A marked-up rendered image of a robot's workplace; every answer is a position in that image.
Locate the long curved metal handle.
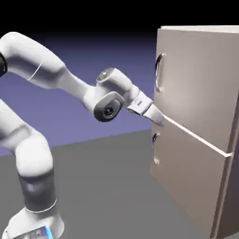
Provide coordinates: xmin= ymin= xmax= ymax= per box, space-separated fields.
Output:
xmin=155 ymin=53 xmax=166 ymax=93

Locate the small beige cabinet door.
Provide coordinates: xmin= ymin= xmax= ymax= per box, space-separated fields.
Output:
xmin=149 ymin=116 xmax=231 ymax=239

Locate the short curved metal handle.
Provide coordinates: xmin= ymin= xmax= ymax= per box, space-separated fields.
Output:
xmin=152 ymin=133 xmax=161 ymax=165

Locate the beige cabinet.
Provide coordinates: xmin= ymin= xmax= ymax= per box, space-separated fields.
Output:
xmin=149 ymin=25 xmax=239 ymax=239

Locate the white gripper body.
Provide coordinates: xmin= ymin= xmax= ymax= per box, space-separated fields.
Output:
xmin=143 ymin=104 xmax=165 ymax=127

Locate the large beige cabinet door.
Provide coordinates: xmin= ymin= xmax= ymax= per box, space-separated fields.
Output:
xmin=153 ymin=28 xmax=239 ymax=155

